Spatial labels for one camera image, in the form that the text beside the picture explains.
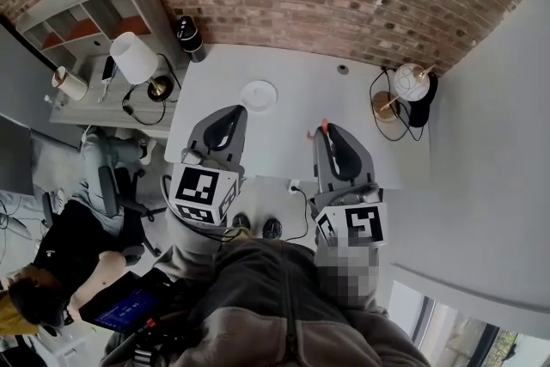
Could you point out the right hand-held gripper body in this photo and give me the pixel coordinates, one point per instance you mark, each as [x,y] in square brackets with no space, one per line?
[365,223]

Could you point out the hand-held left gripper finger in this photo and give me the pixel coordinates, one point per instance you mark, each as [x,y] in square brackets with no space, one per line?
[238,150]
[198,137]

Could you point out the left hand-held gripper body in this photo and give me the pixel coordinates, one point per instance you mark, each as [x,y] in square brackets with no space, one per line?
[195,187]

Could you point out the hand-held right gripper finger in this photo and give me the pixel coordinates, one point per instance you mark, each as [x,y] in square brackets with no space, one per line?
[322,167]
[367,168]

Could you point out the small orange object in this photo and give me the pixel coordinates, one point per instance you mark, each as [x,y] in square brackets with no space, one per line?
[325,126]

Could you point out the white round plate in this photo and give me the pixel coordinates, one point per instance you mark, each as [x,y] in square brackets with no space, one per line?
[259,96]

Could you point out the person's right forearm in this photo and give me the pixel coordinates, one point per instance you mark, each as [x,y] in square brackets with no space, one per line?
[348,275]

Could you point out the person's left forearm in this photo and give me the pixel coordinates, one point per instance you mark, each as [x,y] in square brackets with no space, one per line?
[193,245]

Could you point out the person's left shoe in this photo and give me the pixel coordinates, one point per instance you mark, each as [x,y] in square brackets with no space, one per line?
[241,222]

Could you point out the person's shoe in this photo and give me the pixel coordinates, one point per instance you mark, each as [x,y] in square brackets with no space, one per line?
[241,222]
[271,228]

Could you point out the person's mustard trousers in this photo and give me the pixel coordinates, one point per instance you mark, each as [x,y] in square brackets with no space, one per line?
[236,234]

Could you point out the person's right shoe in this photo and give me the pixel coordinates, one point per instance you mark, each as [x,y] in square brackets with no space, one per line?
[271,228]

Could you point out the black fabric speaker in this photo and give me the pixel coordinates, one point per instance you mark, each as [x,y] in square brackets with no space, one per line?
[423,109]

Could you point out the black office chair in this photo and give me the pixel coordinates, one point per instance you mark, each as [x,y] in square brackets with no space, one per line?
[109,193]

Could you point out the white globe brass lamp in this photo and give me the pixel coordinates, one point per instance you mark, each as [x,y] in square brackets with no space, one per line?
[411,82]

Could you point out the black cylindrical speaker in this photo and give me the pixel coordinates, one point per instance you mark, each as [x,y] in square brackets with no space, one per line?
[191,38]

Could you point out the round grey table grommet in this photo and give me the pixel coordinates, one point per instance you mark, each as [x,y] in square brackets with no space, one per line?
[342,69]

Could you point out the white shade brass table lamp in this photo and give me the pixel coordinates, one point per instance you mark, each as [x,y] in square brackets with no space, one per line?
[131,56]

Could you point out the grey wooden side desk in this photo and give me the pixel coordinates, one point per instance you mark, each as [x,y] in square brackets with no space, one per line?
[94,111]

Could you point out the dark phone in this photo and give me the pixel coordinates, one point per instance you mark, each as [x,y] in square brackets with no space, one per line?
[108,68]

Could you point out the person's grey fleece jacket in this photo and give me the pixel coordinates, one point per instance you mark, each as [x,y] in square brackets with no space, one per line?
[258,305]

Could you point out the black device with blue screen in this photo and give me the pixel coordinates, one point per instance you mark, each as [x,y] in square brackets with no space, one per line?
[124,305]

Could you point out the white cylinder with brown rim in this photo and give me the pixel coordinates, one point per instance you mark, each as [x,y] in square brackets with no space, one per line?
[71,85]

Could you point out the dark framed window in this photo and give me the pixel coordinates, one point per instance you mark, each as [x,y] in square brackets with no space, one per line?
[464,335]

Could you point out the small dark monitor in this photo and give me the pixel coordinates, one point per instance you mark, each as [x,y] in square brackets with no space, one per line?
[15,154]

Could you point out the large grey monitor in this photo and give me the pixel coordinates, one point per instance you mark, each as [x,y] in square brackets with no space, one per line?
[21,69]

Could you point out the yellow fabric item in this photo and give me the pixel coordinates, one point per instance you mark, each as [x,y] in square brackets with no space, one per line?
[13,316]

